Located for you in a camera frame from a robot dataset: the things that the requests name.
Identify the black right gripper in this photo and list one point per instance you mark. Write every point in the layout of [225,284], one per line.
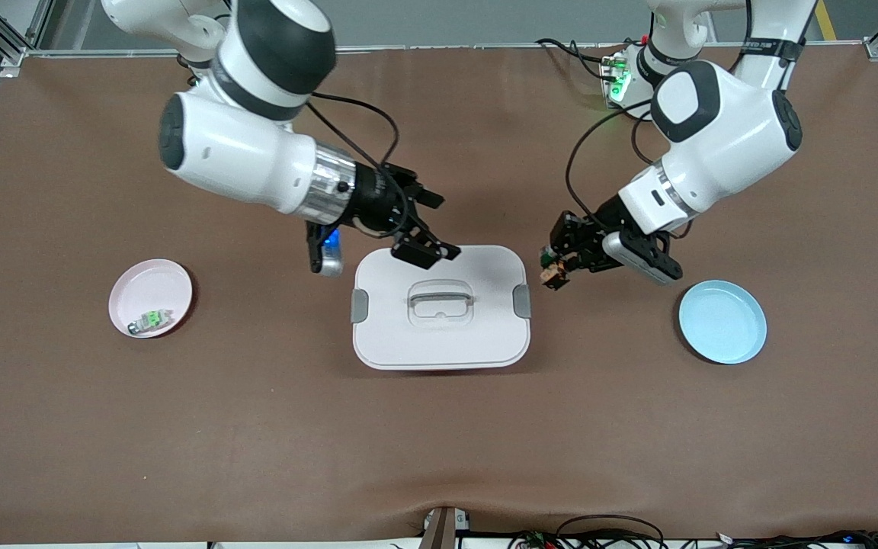
[373,204]

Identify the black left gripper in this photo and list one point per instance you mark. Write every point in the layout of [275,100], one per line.
[585,242]

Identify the orange black push-button switch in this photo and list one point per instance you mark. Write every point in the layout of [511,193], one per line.
[553,272]

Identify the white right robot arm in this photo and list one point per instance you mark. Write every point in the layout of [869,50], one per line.
[241,152]

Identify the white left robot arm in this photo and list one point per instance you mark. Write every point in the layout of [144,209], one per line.
[721,130]

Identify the white lidded storage box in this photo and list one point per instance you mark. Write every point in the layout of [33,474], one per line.
[439,343]

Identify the light blue round plate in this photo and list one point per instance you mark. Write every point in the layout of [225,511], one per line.
[721,324]

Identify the brown table mat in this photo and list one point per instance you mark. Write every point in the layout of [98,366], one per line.
[439,457]

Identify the pink round plate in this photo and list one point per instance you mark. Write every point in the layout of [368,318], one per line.
[142,286]

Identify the silver table edge rail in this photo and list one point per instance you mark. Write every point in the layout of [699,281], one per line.
[439,48]

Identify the green white push-button switch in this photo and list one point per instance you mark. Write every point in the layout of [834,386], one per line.
[151,321]

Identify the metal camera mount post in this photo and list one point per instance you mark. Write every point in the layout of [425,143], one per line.
[443,530]

